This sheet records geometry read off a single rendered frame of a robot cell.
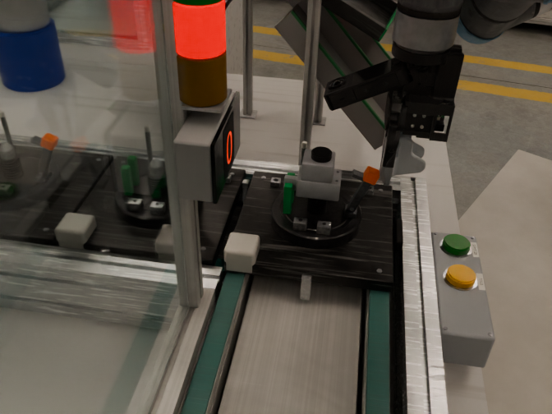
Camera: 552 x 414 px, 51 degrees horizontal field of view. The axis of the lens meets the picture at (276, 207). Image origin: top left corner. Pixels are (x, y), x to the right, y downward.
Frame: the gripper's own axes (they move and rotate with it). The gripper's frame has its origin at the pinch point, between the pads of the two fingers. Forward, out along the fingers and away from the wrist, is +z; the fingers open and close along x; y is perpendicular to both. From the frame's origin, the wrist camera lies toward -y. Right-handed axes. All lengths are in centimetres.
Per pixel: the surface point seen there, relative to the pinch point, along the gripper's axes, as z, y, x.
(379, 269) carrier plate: 9.2, 1.0, -9.9
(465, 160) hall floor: 106, 54, 187
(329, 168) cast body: -1.8, -7.6, -2.2
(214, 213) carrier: 9.3, -24.9, -1.5
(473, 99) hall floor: 106, 67, 258
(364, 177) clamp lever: -0.1, -2.6, -0.8
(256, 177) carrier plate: 9.4, -20.2, 9.8
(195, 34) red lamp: -27.1, -20.6, -21.4
